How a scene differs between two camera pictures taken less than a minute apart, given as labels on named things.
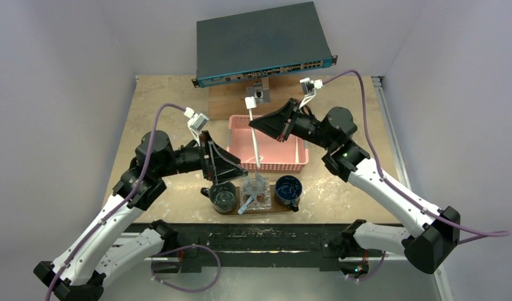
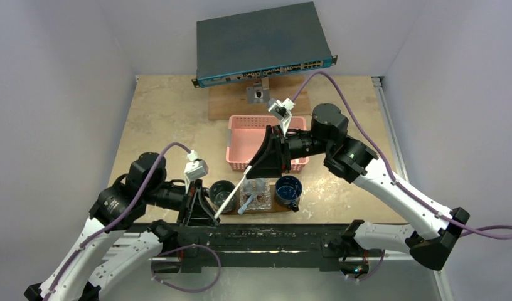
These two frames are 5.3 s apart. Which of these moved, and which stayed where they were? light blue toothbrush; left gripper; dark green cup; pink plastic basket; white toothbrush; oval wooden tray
Moved: left gripper; white toothbrush
Stayed: dark green cup; light blue toothbrush; oval wooden tray; pink plastic basket
